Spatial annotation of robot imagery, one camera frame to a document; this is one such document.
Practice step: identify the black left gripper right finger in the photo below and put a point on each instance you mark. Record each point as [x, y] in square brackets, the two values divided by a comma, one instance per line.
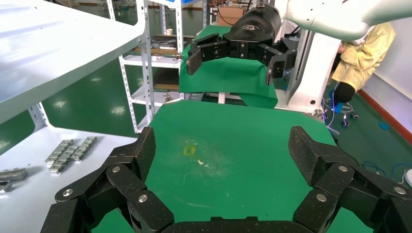
[334, 180]

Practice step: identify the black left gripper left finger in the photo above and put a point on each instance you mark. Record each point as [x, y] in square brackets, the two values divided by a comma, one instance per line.
[125, 180]

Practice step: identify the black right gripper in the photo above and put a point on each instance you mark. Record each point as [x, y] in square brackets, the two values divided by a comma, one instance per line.
[254, 29]

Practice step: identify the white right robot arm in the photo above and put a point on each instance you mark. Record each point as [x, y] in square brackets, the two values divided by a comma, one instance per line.
[338, 16]

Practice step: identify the dark metal parts pile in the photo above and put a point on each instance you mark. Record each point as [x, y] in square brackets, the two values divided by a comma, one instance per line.
[164, 43]

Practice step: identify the draped green cloth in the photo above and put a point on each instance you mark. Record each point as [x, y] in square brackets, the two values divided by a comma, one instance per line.
[225, 77]

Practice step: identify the cardboard box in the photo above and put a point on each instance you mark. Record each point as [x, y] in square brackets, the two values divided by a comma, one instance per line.
[230, 14]

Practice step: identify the silver ridged metal strip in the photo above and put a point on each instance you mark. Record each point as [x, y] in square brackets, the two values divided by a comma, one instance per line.
[64, 160]
[59, 151]
[84, 148]

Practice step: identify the white robot torso column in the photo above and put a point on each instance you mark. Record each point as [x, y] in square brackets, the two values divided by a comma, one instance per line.
[309, 80]

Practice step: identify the silver table clamp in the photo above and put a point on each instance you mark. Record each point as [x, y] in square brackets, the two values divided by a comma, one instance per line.
[170, 98]
[318, 112]

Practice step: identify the chrome wheeled stool base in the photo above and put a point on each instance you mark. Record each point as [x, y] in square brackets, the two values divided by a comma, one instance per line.
[346, 111]

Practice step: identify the paper cup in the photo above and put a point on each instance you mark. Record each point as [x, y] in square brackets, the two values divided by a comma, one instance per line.
[169, 31]

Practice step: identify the white slotted angle rack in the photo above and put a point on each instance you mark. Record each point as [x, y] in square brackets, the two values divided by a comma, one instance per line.
[151, 61]

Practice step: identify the green table cloth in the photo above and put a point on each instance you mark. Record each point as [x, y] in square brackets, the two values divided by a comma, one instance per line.
[241, 160]

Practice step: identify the grey flat metal piece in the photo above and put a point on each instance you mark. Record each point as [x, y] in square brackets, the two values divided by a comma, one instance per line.
[13, 174]

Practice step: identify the person in yellow coat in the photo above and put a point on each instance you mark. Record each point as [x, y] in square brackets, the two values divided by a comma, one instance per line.
[360, 61]

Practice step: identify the white metal shelf rack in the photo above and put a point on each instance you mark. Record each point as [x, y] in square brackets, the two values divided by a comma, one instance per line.
[48, 48]

